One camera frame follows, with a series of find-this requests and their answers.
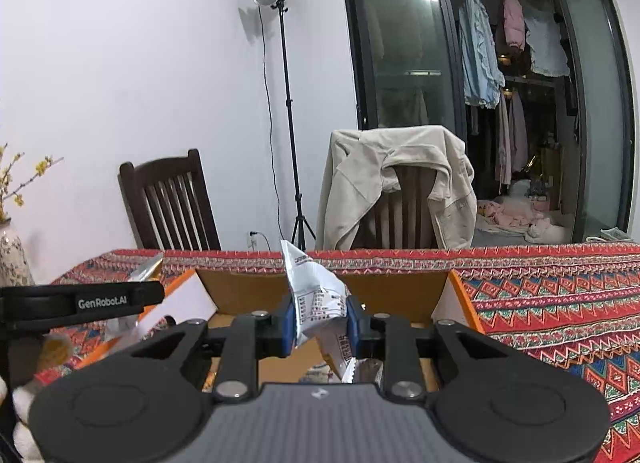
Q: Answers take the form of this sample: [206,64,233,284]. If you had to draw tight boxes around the hanging pale pink garments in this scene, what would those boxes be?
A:
[495,90,529,184]

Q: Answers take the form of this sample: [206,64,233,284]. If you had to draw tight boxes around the studio light on stand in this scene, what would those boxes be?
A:
[251,0,317,251]

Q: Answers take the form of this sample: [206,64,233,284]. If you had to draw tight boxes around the wooden chair under jacket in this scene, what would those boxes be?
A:
[350,165,441,250]

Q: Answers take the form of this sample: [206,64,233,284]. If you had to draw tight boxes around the black framed sliding glass door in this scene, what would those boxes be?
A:
[339,0,637,245]

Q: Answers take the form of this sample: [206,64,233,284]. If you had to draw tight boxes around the red patterned tablecloth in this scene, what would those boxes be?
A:
[35,245,640,463]

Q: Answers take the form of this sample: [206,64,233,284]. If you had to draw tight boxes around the small white snack packet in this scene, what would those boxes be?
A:
[279,239,348,349]

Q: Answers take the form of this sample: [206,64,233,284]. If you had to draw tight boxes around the hanging white top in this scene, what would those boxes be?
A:
[525,10,572,78]

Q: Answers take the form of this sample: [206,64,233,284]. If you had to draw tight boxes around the orange cardboard box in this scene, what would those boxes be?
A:
[75,265,486,394]

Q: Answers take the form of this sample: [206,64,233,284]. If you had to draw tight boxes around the yellow brown snack packet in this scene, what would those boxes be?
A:
[37,333,73,376]

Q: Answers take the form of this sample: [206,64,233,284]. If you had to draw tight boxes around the yellow blossom twigs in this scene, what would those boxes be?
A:
[0,143,65,224]

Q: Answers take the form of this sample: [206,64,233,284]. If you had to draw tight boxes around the hanging pink jacket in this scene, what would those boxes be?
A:
[502,0,527,51]

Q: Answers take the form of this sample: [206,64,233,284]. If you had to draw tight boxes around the hanging light blue shirt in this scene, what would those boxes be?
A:
[457,0,506,110]

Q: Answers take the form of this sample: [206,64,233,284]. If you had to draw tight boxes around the dark wooden chair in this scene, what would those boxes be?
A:
[119,149,222,251]

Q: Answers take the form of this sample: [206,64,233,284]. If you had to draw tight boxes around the small floral ceramic vase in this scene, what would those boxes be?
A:
[0,222,35,289]

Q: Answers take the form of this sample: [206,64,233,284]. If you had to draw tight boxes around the beige jacket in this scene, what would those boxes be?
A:
[316,125,477,251]

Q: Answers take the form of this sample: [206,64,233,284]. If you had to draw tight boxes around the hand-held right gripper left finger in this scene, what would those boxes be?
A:
[107,293,296,404]

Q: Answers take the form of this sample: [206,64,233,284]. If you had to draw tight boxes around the silver white snack packet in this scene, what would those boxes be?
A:
[106,252,177,345]

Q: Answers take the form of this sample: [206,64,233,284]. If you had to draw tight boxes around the person's left hand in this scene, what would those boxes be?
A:
[11,378,48,461]

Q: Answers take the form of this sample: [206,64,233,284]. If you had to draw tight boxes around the pile of pink clothes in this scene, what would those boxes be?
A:
[476,194,569,245]

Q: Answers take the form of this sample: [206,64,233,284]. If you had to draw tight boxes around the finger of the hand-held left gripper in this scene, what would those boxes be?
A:
[134,281,166,308]

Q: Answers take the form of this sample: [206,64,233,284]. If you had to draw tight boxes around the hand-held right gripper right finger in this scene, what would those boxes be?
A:
[345,295,526,404]

